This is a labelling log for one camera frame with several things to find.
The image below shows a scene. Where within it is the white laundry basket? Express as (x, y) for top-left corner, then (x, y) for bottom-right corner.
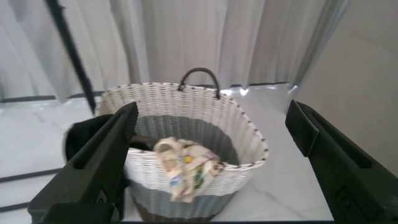
(96, 67), (270, 223)

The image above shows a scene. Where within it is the black clothes rack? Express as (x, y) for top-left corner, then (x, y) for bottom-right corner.
(0, 0), (97, 214)

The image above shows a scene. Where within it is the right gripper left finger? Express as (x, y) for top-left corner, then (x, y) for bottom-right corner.
(27, 101), (139, 222)

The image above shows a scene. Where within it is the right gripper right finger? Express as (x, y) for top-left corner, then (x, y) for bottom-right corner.
(285, 99), (398, 222)

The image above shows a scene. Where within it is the black garment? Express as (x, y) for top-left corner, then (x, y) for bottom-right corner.
(63, 114), (131, 220)

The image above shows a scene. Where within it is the cream printed garment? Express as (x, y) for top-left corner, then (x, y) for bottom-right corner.
(154, 136), (225, 203)

